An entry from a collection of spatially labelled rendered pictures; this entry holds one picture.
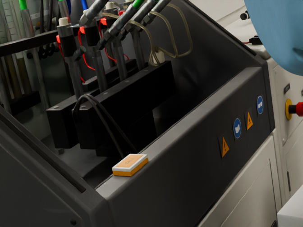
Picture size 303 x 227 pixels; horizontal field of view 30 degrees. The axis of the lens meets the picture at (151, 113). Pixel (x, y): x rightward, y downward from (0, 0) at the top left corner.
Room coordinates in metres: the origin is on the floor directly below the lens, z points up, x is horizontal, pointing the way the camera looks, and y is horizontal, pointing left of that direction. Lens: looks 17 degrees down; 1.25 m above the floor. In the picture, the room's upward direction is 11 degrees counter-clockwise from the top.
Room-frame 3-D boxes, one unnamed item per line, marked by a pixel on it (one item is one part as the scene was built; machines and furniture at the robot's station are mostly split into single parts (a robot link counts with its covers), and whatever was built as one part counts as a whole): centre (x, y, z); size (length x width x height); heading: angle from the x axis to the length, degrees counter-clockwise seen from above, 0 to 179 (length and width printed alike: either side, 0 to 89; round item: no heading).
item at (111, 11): (1.19, 0.03, 1.03); 0.05 x 0.03 x 0.21; 58
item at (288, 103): (1.29, -0.35, 0.80); 0.05 x 0.04 x 0.05; 148
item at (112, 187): (0.94, -0.07, 0.87); 0.62 x 0.04 x 0.16; 148
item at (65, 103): (1.16, 0.07, 0.91); 0.34 x 0.10 x 0.15; 148
